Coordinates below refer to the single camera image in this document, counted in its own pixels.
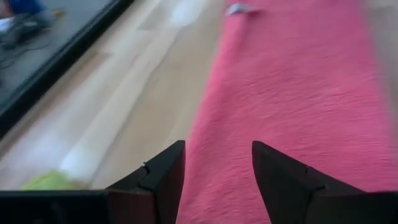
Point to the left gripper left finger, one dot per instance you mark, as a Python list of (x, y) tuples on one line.
[(146, 199)]

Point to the pink microfiber towel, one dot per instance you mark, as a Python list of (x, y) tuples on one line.
[(295, 87)]

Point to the lime green microfiber towel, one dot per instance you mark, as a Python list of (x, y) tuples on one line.
[(53, 182)]

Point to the black aluminium table frame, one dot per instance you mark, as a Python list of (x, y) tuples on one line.
[(59, 62)]

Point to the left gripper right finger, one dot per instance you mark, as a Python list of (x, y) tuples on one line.
[(295, 199)]

